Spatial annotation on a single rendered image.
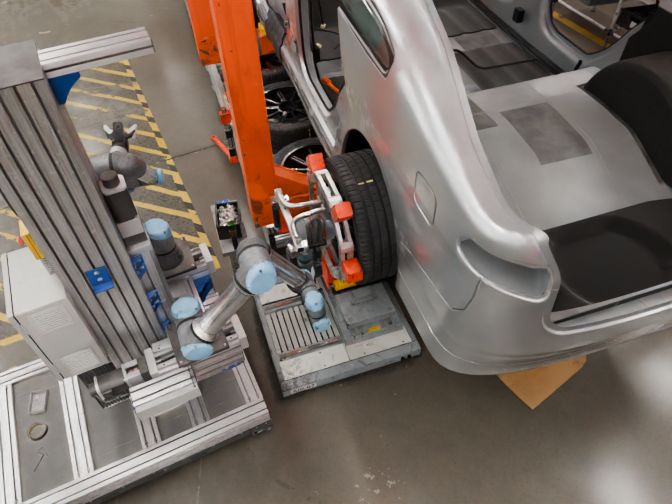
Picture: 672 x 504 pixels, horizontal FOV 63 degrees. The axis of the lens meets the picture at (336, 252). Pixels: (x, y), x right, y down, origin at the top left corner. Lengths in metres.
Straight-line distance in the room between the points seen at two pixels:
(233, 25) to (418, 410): 2.14
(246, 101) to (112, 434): 1.76
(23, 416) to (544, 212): 2.81
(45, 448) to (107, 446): 0.30
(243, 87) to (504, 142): 1.36
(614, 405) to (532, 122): 1.60
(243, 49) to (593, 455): 2.62
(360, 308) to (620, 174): 1.55
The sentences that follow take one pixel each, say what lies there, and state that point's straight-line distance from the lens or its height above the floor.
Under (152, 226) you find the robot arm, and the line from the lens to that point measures 2.62.
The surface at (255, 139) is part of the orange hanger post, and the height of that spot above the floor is 1.14.
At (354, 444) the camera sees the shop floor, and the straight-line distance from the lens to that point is 3.03.
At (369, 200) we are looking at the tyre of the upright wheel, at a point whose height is 1.13.
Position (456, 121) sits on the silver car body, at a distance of 1.92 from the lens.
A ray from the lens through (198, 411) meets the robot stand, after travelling 2.95.
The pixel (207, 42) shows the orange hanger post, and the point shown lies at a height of 0.71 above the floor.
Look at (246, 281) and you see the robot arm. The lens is 1.96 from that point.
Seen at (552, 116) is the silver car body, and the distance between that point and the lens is 3.28.
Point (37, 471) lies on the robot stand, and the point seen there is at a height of 0.21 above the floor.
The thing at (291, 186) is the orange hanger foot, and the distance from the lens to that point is 3.11.
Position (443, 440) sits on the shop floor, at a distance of 3.08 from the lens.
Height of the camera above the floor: 2.81
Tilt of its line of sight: 49 degrees down
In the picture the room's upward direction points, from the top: 2 degrees counter-clockwise
